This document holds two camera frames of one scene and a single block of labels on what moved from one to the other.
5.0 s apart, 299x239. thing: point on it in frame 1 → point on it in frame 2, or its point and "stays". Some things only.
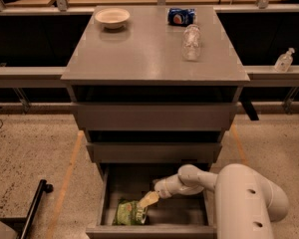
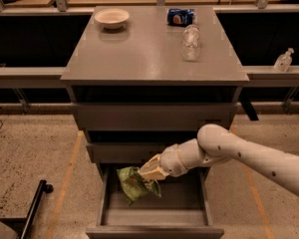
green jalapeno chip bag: x=130 y=213 → x=134 y=185
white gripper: x=163 y=187 → x=169 y=160
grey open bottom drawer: x=186 y=216 stays
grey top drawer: x=154 y=116 stays
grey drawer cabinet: x=154 y=84 stays
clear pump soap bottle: x=284 y=61 stays
